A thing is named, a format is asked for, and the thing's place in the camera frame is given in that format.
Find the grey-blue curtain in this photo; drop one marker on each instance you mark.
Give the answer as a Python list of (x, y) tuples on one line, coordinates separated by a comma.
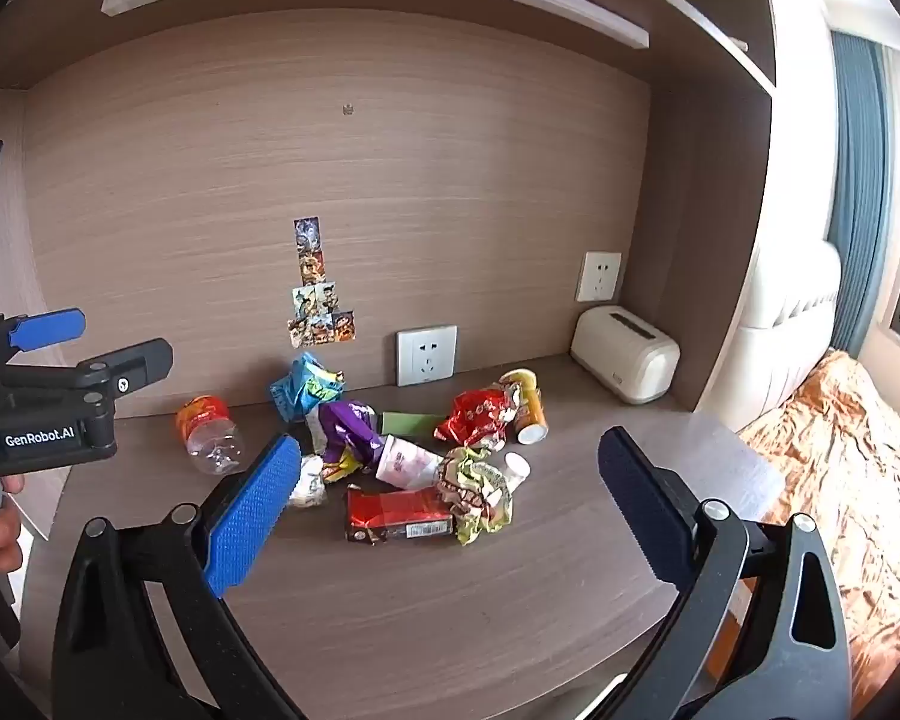
[(859, 202)]

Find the blue snack bag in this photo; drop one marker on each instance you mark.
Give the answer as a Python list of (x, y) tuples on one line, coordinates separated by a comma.
[(300, 390)]

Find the clear bottle with red label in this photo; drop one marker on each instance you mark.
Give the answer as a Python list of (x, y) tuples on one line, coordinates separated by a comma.
[(210, 442)]

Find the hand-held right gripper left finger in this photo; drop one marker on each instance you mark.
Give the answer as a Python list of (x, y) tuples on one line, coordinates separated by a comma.
[(255, 510)]

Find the red shiny box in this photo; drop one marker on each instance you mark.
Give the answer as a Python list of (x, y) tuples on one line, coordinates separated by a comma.
[(394, 514)]

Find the cluster of picture stickers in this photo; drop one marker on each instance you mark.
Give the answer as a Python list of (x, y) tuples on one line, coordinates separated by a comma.
[(319, 322)]

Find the red snack bag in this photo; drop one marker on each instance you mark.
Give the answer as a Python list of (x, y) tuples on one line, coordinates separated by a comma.
[(476, 416)]

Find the white wall socket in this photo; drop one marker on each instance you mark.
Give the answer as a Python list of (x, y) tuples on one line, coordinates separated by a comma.
[(598, 276), (426, 356)]

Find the person's left hand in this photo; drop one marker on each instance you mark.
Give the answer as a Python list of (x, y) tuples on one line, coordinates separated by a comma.
[(1, 536)]

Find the cream padded headboard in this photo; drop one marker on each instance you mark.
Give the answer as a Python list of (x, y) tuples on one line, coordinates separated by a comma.
[(787, 330)]

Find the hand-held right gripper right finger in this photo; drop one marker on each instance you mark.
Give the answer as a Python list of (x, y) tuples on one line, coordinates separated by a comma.
[(645, 510)]

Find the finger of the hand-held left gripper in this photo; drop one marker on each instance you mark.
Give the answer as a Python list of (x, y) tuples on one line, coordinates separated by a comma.
[(127, 367), (45, 328)]

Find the white crumpled wrapper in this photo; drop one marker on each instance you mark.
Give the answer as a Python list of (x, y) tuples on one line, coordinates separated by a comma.
[(309, 487)]

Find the small yellow wrapper scrap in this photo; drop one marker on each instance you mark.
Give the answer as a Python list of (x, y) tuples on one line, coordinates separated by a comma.
[(339, 472)]

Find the gold crumpled wrapper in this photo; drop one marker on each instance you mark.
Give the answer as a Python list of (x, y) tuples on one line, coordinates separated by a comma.
[(472, 491)]

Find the small white cup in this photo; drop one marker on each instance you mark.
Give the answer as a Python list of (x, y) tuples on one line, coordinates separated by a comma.
[(517, 467)]

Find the orange blanket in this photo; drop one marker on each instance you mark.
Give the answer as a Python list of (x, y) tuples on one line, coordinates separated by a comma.
[(832, 480)]

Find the white and pink paper cup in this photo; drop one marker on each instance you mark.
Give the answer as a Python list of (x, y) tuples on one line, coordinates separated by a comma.
[(405, 463)]

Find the green flat packet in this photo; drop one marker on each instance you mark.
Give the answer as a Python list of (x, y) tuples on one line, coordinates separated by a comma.
[(412, 425)]

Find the purple snack bag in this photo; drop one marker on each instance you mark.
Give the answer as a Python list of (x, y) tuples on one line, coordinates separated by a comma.
[(349, 427)]

